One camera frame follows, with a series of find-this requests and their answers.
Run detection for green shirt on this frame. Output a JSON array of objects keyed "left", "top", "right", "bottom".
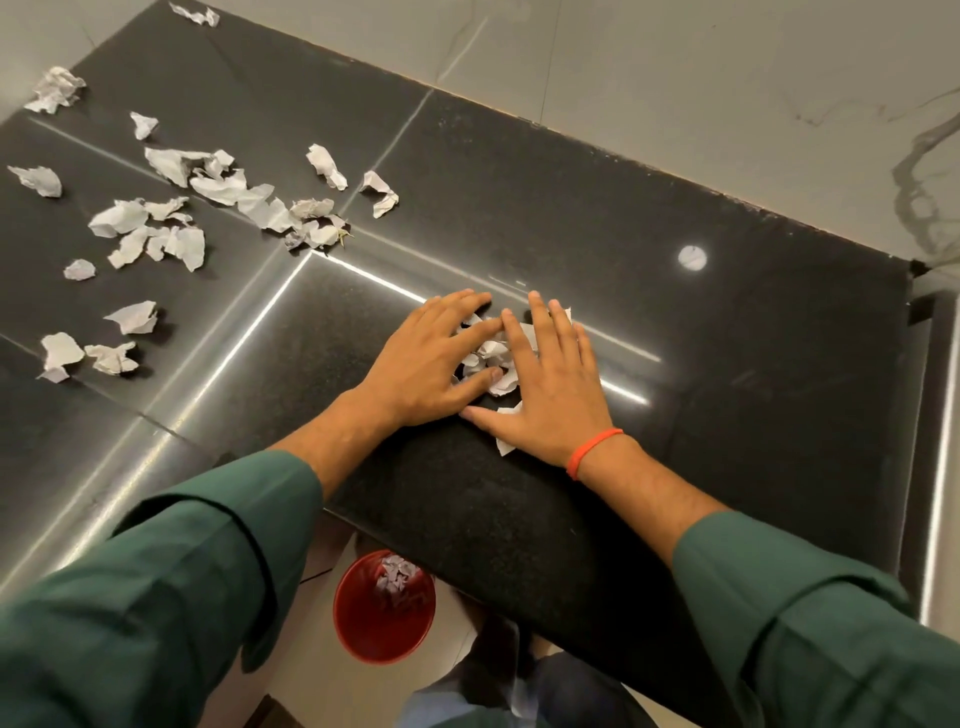
[{"left": 0, "top": 449, "right": 960, "bottom": 728}]

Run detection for white paper scraps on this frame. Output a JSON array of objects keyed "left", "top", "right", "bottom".
[{"left": 7, "top": 0, "right": 400, "bottom": 385}]

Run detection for person's right forearm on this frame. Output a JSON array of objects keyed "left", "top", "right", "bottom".
[{"left": 577, "top": 438, "right": 733, "bottom": 568}]

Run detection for orange thread wristband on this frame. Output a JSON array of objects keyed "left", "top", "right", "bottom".
[{"left": 565, "top": 427, "right": 625, "bottom": 481}]

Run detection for silver dishwasher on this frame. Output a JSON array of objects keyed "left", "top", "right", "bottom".
[{"left": 899, "top": 262, "right": 960, "bottom": 643}]

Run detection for red plastic bucket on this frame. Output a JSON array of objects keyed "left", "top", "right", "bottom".
[{"left": 332, "top": 549, "right": 438, "bottom": 667}]

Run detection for person's left forearm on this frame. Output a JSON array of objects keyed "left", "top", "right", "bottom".
[{"left": 269, "top": 389, "right": 399, "bottom": 500}]

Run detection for person's right hand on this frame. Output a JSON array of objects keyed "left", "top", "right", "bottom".
[{"left": 458, "top": 290, "right": 616, "bottom": 470}]

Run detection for person's left hand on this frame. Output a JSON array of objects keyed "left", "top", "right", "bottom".
[{"left": 352, "top": 288, "right": 505, "bottom": 430}]

